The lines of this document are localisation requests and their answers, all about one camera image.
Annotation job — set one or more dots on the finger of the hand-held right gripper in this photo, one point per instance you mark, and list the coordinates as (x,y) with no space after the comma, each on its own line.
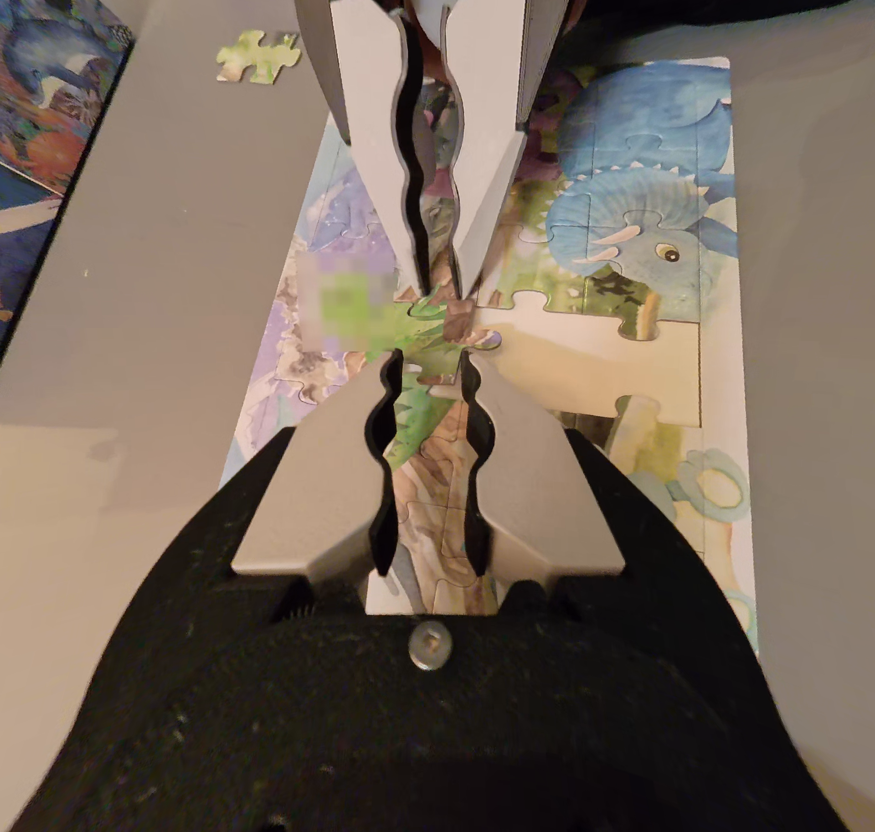
(372,93)
(492,80)

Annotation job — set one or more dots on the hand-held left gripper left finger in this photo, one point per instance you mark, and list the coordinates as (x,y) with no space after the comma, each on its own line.
(314,497)

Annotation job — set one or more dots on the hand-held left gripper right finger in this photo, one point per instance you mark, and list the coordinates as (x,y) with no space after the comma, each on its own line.
(547,504)

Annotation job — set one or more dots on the green tail puzzle piece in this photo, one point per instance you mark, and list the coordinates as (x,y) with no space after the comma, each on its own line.
(424,422)

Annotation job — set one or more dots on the dinosaur puzzle board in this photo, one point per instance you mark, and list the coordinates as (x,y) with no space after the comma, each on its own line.
(649,367)

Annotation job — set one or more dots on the green brown puzzle piece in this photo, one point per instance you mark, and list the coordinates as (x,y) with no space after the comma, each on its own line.
(459,322)

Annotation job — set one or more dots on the person's right hand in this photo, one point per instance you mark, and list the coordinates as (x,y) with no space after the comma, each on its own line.
(427,52)

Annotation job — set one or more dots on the light green puzzle piece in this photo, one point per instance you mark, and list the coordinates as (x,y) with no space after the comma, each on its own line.
(256,59)

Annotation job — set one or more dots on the illustrated puzzle box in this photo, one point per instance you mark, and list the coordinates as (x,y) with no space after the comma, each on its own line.
(48,107)

